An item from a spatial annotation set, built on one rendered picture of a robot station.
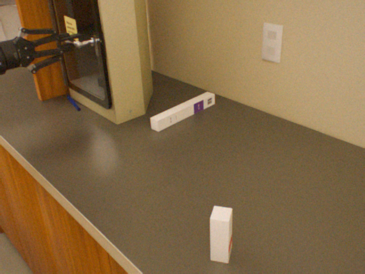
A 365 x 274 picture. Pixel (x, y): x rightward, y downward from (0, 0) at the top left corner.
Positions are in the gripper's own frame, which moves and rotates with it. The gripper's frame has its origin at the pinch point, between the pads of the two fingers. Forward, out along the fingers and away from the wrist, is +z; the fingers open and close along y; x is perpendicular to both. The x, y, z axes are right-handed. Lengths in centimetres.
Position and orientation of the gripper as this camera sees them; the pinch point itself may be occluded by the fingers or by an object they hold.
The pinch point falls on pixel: (70, 41)
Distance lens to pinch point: 125.7
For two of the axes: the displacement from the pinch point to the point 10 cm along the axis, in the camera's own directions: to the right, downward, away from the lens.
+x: -6.5, -3.4, 6.8
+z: 7.6, -3.4, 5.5
